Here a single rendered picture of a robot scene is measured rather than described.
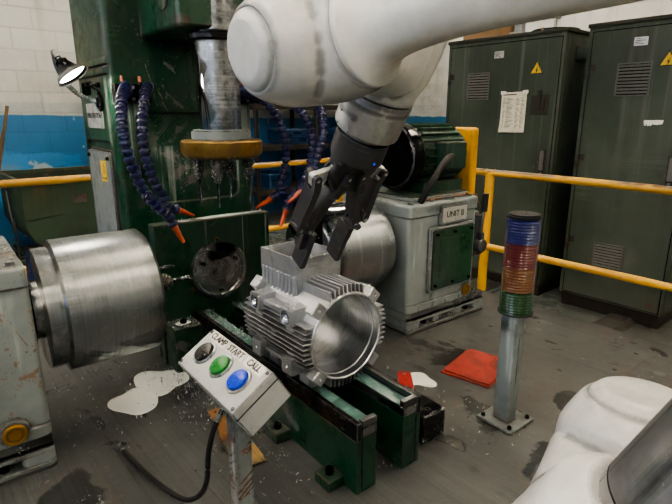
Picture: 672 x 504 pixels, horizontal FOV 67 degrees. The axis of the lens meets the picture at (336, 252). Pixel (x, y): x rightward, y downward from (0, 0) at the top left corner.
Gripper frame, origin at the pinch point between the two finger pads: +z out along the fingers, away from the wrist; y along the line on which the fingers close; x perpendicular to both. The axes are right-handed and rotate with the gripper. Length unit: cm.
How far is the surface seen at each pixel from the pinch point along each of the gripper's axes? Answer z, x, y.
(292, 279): 12.0, -4.2, -0.7
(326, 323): 26.0, -2.2, -12.2
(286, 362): 21.2, 5.9, 3.6
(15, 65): 220, -516, -37
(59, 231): 295, -348, -37
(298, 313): 12.7, 2.6, 1.8
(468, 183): 19, -31, -83
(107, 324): 28.6, -17.1, 26.0
